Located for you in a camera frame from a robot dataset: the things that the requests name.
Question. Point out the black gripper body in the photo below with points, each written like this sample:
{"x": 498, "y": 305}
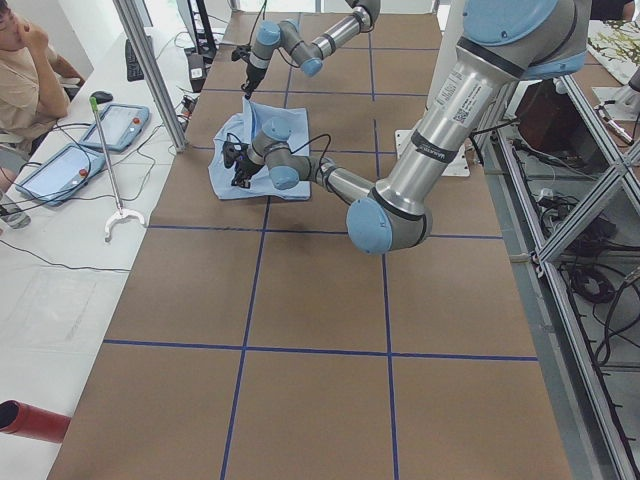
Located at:
{"x": 253, "y": 76}
{"x": 245, "y": 168}

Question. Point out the light blue t-shirt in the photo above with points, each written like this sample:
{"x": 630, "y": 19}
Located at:
{"x": 274, "y": 137}

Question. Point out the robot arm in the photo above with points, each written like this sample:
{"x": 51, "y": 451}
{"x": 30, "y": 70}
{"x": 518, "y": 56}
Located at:
{"x": 309, "y": 57}
{"x": 501, "y": 42}

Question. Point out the black keyboard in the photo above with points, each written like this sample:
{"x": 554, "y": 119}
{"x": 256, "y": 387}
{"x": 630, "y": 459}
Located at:
{"x": 134, "y": 71}

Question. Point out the green white reacher grabber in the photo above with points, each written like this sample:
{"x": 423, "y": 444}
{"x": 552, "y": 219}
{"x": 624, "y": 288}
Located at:
{"x": 121, "y": 214}

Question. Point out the far teach pendant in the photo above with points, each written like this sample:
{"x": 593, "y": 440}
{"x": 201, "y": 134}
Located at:
{"x": 121, "y": 124}

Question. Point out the teach pendant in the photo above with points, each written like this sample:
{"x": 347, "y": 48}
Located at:
{"x": 59, "y": 178}
{"x": 121, "y": 124}

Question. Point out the black computer mouse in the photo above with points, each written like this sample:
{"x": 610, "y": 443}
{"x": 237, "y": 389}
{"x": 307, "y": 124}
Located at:
{"x": 102, "y": 97}

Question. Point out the near teach pendant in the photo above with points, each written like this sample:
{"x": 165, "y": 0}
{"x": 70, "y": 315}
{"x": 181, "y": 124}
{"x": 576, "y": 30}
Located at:
{"x": 59, "y": 178}

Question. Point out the seated person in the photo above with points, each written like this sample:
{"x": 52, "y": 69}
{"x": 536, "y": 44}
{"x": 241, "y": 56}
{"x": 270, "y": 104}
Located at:
{"x": 32, "y": 97}

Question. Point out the clear water bottle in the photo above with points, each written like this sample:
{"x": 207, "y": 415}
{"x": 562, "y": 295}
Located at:
{"x": 12, "y": 214}

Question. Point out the red cylinder bottle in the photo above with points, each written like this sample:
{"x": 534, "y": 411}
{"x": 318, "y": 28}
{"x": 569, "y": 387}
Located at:
{"x": 31, "y": 422}

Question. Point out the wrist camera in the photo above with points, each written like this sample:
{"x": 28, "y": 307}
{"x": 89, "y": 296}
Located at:
{"x": 233, "y": 154}
{"x": 241, "y": 52}

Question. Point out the aluminium frame post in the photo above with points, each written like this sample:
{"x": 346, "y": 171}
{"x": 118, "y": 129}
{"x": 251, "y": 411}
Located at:
{"x": 135, "y": 31}

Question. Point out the aluminium side frame rail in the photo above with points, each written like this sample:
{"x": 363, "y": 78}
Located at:
{"x": 568, "y": 160}

